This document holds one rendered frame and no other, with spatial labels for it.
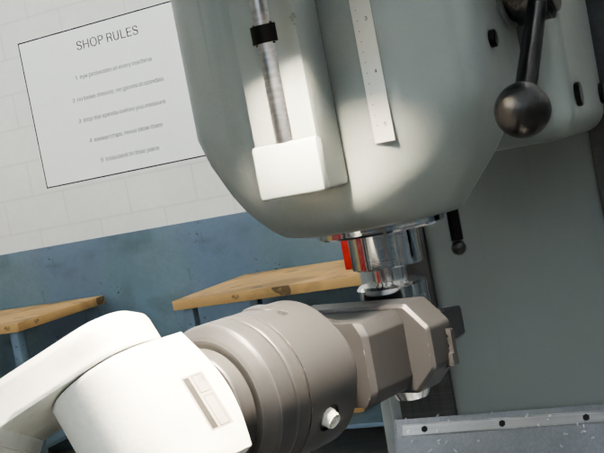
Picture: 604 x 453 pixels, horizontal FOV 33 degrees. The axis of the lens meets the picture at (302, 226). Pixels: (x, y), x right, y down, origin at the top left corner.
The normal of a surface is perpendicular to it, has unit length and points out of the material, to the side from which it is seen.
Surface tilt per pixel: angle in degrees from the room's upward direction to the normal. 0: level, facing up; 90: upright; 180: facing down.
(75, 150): 90
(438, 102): 102
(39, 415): 149
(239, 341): 54
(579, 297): 90
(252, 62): 90
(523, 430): 64
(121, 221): 90
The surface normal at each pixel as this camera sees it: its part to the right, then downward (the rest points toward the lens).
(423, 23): 0.26, 0.00
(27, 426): 0.55, 0.78
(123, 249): -0.40, 0.12
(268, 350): 0.52, -0.66
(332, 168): 0.90, -0.15
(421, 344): -0.63, 0.15
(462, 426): -0.44, -0.33
